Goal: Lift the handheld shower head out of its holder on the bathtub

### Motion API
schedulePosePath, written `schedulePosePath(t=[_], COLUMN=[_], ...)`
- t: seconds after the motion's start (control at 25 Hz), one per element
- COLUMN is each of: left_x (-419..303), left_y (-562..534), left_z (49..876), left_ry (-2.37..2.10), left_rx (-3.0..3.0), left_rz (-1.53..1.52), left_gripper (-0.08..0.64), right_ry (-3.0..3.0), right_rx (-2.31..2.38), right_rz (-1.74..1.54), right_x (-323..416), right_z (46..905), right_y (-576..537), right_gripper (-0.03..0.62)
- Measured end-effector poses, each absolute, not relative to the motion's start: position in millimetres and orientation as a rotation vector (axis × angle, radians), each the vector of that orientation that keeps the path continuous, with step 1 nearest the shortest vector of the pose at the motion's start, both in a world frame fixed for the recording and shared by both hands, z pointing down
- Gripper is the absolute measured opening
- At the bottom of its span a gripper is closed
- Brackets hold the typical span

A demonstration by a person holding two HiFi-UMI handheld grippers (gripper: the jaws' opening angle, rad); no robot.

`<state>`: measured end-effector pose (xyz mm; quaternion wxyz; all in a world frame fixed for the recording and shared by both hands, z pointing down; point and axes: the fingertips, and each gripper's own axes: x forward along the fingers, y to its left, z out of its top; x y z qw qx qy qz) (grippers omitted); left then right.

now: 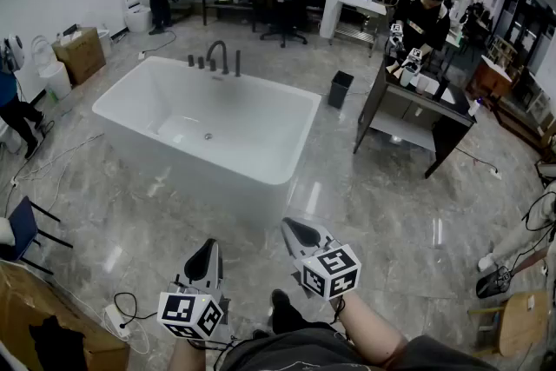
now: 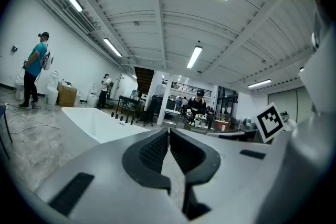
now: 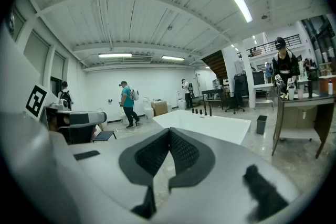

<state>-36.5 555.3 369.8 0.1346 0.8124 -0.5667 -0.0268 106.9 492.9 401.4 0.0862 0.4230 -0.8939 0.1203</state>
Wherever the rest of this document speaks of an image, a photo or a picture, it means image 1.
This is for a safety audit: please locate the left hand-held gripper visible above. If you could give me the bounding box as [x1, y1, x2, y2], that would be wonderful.
[156, 238, 231, 344]

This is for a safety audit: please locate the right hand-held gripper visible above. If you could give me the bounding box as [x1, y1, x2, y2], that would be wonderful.
[281, 216, 362, 301]

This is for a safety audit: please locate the person's right forearm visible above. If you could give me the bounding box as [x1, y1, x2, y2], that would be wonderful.
[334, 290, 412, 368]

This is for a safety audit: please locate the person's left forearm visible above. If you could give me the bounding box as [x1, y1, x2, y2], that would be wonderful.
[168, 341, 205, 371]

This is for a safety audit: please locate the white bathtub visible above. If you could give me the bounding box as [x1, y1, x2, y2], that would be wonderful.
[91, 55, 322, 231]

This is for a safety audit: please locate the person's black shoe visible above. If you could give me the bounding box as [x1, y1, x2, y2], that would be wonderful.
[269, 289, 322, 335]

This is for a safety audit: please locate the person's dark grey clothing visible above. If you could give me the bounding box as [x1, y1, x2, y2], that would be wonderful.
[221, 328, 500, 371]

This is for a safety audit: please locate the black trash bin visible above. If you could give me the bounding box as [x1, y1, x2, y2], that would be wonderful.
[327, 70, 355, 109]

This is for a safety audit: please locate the dark vanity cabinet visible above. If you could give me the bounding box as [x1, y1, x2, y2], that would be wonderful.
[353, 56, 478, 180]

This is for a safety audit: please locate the large torn cardboard box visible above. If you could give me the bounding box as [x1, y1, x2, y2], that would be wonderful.
[0, 260, 130, 371]

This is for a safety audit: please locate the blue chair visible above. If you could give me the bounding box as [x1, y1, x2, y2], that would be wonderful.
[3, 195, 74, 275]

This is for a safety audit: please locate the white sink basin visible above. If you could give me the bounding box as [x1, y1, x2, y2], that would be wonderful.
[410, 72, 456, 105]

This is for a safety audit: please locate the black office chair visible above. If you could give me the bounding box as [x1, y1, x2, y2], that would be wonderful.
[259, 0, 308, 49]

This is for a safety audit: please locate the wooden stool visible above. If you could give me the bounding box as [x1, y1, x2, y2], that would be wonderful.
[468, 290, 551, 358]

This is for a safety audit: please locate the metal rack table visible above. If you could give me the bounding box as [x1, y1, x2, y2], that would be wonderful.
[334, 0, 387, 57]

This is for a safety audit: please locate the white toilet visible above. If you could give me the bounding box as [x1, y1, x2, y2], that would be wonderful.
[30, 34, 73, 100]
[122, 0, 154, 34]

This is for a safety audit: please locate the brown cardboard box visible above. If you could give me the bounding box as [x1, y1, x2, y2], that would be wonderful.
[51, 26, 107, 86]

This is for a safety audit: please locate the white round bin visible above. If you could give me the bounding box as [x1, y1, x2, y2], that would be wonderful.
[96, 29, 113, 57]

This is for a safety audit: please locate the tangled white floor cable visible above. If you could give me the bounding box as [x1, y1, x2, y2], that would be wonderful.
[6, 133, 105, 214]

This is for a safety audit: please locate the black floor cable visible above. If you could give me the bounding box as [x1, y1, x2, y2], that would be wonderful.
[142, 28, 178, 54]

